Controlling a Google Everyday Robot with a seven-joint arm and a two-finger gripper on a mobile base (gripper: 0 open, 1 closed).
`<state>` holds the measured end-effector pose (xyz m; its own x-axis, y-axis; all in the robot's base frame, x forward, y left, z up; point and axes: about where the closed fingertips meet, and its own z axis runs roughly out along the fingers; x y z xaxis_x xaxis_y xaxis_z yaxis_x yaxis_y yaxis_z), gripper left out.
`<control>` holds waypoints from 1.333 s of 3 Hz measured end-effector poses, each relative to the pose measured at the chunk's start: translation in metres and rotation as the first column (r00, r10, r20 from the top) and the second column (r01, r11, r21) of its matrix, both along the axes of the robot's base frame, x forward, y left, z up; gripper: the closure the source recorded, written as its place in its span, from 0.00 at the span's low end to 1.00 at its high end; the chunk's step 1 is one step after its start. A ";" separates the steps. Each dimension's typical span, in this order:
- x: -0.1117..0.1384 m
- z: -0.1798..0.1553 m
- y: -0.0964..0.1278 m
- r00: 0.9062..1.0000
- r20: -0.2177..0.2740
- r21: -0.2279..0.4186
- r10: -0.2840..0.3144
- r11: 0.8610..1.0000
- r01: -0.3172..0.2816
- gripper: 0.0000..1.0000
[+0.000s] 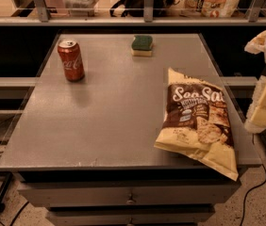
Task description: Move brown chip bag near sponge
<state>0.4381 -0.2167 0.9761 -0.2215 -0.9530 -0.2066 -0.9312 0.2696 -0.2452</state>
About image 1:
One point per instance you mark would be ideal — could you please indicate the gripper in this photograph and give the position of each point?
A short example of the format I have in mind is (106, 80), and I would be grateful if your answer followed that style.
(256, 114)

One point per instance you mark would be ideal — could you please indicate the brown sea salt chip bag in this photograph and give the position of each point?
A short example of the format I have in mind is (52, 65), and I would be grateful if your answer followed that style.
(197, 125)

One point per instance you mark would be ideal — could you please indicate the green and yellow sponge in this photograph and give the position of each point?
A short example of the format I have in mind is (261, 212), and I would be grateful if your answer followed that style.
(141, 46)

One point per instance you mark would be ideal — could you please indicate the black bag on shelf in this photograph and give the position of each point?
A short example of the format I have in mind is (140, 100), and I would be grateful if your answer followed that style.
(137, 8)

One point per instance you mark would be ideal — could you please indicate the metal drawer knob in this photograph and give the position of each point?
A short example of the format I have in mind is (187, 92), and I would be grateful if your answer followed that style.
(130, 200)

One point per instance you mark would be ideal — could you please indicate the grey drawer cabinet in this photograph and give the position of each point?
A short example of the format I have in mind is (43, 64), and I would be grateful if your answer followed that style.
(80, 149)

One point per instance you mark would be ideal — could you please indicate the red coca-cola can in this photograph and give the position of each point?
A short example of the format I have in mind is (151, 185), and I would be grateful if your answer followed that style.
(71, 59)

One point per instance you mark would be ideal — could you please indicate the clear plastic container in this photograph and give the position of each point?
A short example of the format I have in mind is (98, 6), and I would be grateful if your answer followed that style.
(80, 8)

